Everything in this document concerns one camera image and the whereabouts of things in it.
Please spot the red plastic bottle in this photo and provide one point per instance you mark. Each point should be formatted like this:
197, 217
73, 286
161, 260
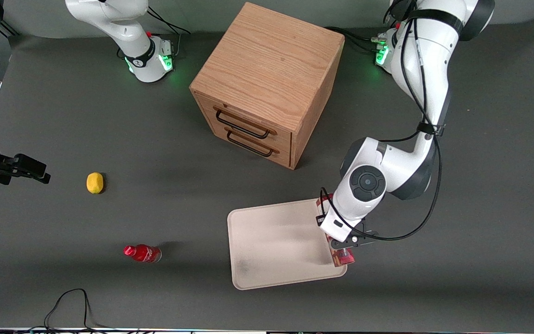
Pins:
143, 253

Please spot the white rectangular tray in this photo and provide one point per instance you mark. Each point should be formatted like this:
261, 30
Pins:
271, 241

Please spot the wooden drawer front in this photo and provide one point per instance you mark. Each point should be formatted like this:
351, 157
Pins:
282, 157
206, 104

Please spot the yellow lemon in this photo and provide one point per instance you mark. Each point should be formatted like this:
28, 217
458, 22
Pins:
94, 183

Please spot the red tartan cookie box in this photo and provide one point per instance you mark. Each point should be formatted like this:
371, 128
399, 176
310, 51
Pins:
343, 257

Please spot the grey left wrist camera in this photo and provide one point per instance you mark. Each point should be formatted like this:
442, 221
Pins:
348, 242

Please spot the wooden two-drawer cabinet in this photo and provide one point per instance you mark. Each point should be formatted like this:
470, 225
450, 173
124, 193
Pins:
267, 69

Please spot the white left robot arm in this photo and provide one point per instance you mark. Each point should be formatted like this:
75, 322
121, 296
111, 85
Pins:
387, 167

